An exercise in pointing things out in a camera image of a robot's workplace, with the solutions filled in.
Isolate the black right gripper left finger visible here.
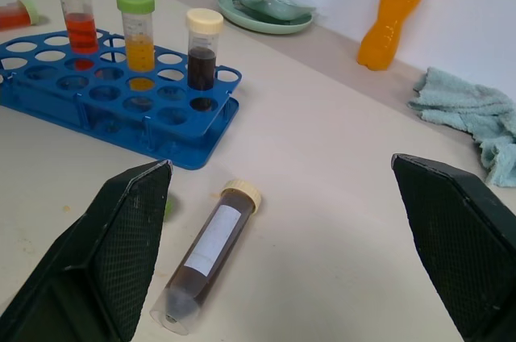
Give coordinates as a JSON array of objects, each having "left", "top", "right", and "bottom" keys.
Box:
[{"left": 0, "top": 159, "right": 174, "bottom": 342}]

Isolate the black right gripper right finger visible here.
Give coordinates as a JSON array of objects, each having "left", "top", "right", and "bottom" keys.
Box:
[{"left": 390, "top": 152, "right": 516, "bottom": 342}]

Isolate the cream-capped dark liquid tube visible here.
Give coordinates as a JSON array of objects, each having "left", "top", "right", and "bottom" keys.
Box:
[
  {"left": 149, "top": 179, "right": 262, "bottom": 336},
  {"left": 185, "top": 8, "right": 224, "bottom": 111}
]

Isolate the blue test tube rack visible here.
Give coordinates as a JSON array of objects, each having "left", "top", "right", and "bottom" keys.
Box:
[{"left": 0, "top": 28, "right": 243, "bottom": 170}]

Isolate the green-capped orange liquid tube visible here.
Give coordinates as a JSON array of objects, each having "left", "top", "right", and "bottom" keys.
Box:
[{"left": 116, "top": 0, "right": 156, "bottom": 90}]

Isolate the green-capped red liquid tube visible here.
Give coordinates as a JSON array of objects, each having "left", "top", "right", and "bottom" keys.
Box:
[
  {"left": 51, "top": 0, "right": 100, "bottom": 71},
  {"left": 0, "top": 0, "right": 40, "bottom": 31}
]

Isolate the light blue towel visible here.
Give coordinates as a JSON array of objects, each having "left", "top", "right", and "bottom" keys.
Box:
[{"left": 407, "top": 66, "right": 516, "bottom": 188}]

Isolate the orange soda bottle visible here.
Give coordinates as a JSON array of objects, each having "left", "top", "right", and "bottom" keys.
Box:
[{"left": 356, "top": 0, "right": 439, "bottom": 72}]

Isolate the light green plate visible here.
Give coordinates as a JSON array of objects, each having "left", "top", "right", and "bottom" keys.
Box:
[{"left": 218, "top": 0, "right": 314, "bottom": 35}]

